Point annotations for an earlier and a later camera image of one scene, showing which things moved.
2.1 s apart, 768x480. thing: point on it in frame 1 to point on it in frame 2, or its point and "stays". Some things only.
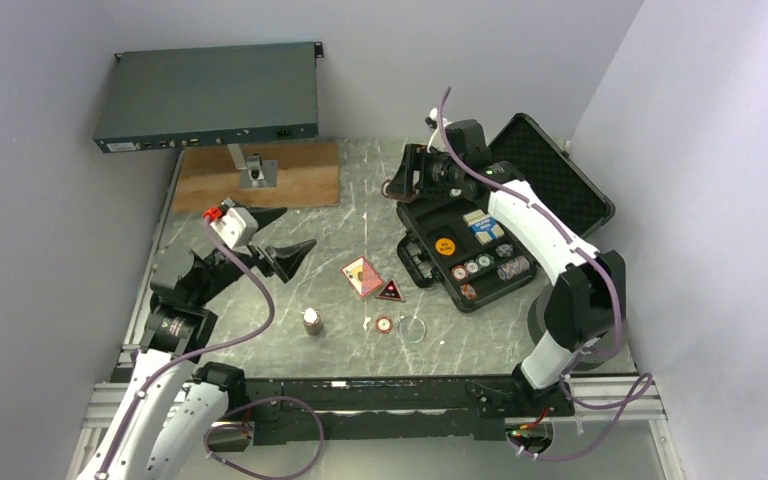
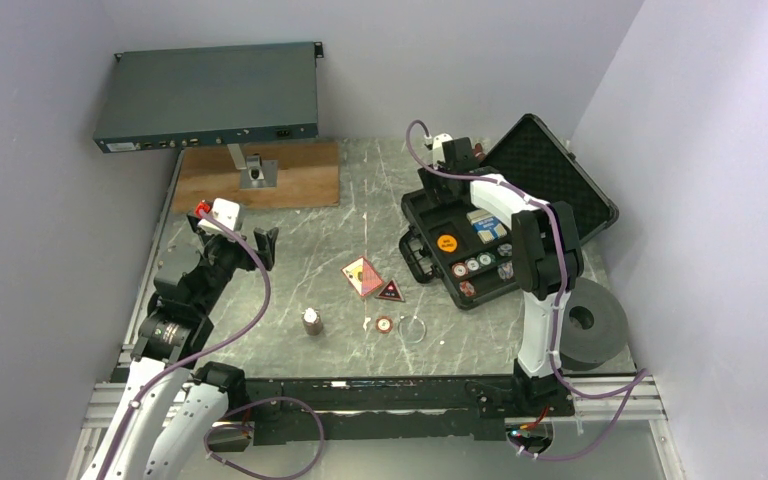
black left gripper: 284,260 to 265,242
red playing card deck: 362,275 stays
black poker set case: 472,254 stays
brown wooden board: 308,176 stays
